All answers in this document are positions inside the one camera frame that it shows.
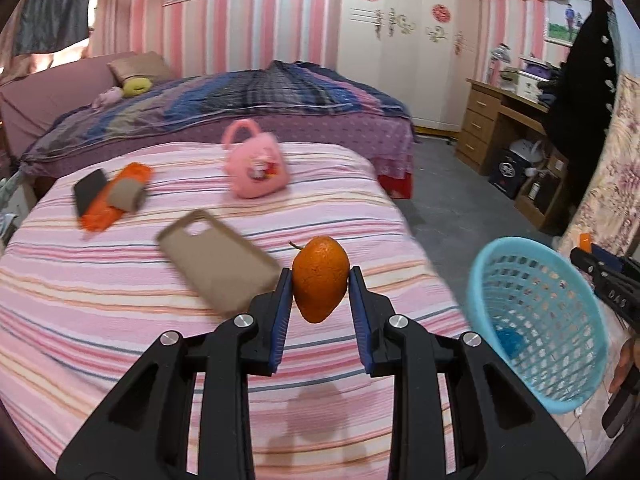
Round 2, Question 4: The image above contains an orange fruit with stem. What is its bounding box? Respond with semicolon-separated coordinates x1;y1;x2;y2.
288;236;351;324

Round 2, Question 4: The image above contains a white fan under desk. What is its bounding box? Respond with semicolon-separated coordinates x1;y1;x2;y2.
509;139;548;166

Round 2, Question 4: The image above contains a pink crumpled cloth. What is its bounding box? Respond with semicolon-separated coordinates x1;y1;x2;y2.
92;86;123;108

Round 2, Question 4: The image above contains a light blue plastic basket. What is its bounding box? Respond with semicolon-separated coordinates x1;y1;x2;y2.
467;236;610;415

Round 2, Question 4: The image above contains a wooden desk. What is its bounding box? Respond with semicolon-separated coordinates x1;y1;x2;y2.
455;78;571;233

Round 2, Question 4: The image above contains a dark grey hanging cloth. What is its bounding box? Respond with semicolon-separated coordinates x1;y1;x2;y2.
12;0;96;56

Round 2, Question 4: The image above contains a brown cardboard tube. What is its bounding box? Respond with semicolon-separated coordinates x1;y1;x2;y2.
108;176;146;212

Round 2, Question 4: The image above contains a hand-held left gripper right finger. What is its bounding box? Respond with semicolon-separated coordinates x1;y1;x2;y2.
348;265;586;480

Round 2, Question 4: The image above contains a blue plastic bag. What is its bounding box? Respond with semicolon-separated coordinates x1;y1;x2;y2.
495;327;526;358

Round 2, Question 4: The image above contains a pink striped bedsheet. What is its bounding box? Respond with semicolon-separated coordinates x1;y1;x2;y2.
0;141;476;480

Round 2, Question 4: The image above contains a patchwork quilt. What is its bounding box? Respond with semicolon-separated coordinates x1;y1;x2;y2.
20;60;416;176

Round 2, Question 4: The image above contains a person's right hand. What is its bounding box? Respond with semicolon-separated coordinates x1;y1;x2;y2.
609;337;640;396

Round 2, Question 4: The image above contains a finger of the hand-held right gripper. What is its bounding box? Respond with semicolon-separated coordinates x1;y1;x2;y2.
590;244;635;275
570;248;610;286

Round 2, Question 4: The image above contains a black hanging coat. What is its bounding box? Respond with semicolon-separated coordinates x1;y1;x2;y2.
542;0;621;211

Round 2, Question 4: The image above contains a mauve sofa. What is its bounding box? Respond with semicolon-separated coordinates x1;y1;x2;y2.
0;51;176;161

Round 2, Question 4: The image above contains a pink toy handbag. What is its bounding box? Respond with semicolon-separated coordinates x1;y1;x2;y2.
221;119;290;199

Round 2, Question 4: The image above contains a white box on desk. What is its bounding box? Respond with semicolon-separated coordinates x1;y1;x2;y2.
515;67;553;99

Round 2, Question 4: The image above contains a yellow cushion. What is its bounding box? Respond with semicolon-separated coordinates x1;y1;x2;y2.
123;76;153;97

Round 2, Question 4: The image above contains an orange plastic bag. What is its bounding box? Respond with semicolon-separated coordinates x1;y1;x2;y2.
80;162;153;232

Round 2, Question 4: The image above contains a black soft case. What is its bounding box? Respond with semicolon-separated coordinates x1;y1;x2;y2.
73;169;108;216

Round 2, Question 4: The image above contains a small framed wall photo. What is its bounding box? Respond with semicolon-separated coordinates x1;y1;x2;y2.
545;0;596;47

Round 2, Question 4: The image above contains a brown pillow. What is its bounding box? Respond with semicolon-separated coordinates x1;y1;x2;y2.
107;51;173;86

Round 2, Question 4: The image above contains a desk lamp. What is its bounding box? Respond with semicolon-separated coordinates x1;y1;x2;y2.
487;44;512;86

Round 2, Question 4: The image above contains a black box under desk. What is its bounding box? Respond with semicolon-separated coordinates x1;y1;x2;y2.
487;150;526;198

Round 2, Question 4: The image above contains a beige phone case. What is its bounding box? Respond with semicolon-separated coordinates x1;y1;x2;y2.
157;209;283;318

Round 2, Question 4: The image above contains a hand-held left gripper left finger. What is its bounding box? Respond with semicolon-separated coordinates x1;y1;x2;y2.
56;266;296;480

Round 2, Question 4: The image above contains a floral cloth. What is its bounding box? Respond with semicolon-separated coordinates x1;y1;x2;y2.
557;72;640;261

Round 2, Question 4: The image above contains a white wardrobe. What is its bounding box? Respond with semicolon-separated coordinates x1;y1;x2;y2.
337;0;481;133

